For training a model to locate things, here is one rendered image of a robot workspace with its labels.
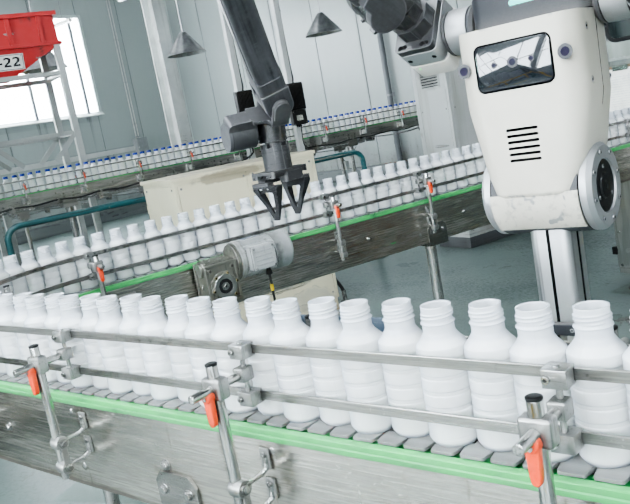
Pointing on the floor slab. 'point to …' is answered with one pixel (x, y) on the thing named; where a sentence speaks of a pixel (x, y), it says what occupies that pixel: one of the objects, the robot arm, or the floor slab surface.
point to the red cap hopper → (20, 55)
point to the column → (166, 72)
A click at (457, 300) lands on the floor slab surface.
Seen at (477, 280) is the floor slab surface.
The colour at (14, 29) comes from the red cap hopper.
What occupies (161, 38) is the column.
